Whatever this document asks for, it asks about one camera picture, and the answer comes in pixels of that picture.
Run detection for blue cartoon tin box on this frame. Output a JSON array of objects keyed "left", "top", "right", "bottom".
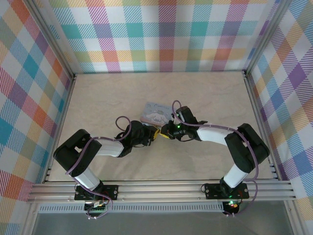
[{"left": 140, "top": 101, "right": 172, "bottom": 128}]

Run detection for left control board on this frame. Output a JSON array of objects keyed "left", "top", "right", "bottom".
[{"left": 84, "top": 200, "right": 109, "bottom": 212}]

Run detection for right control board with lights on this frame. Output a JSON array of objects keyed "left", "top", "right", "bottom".
[{"left": 223, "top": 200, "right": 240, "bottom": 209}]

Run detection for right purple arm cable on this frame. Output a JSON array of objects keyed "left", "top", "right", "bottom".
[{"left": 172, "top": 99, "right": 259, "bottom": 217}]

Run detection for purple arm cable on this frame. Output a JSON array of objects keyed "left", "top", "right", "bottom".
[
  {"left": 172, "top": 99, "right": 259, "bottom": 217},
  {"left": 65, "top": 116, "right": 134, "bottom": 219}
]

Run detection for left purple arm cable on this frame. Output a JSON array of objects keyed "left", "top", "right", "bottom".
[{"left": 65, "top": 116, "right": 134, "bottom": 219}]

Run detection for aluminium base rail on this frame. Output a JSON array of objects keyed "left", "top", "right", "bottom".
[{"left": 26, "top": 181, "right": 297, "bottom": 204}]

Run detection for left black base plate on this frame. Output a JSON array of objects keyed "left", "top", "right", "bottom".
[{"left": 74, "top": 185, "right": 119, "bottom": 202}]

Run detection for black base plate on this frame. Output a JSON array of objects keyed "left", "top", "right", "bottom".
[
  {"left": 74, "top": 185, "right": 119, "bottom": 202},
  {"left": 204, "top": 182, "right": 250, "bottom": 200}
]

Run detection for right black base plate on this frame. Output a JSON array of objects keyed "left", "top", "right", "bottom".
[{"left": 204, "top": 182, "right": 250, "bottom": 200}]

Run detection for slotted grey cable duct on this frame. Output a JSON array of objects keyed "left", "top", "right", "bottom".
[{"left": 38, "top": 204, "right": 225, "bottom": 213}]

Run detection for right aluminium side rail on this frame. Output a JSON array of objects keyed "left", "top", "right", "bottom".
[{"left": 242, "top": 70, "right": 281, "bottom": 181}]

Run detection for aluminium side rail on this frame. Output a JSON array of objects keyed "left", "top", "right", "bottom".
[
  {"left": 43, "top": 73, "right": 77, "bottom": 184},
  {"left": 242, "top": 70, "right": 281, "bottom": 181}
]

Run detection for left aluminium side rail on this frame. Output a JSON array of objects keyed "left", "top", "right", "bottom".
[{"left": 43, "top": 73, "right": 77, "bottom": 184}]

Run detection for right aluminium corner post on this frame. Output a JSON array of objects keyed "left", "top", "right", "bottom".
[{"left": 244, "top": 0, "right": 294, "bottom": 75}]

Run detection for aluminium corner post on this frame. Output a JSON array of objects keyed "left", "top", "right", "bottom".
[
  {"left": 244, "top": 0, "right": 294, "bottom": 75},
  {"left": 28, "top": 0, "right": 77, "bottom": 77}
]

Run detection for left aluminium corner post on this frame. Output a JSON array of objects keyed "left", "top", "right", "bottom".
[{"left": 28, "top": 0, "right": 77, "bottom": 77}]

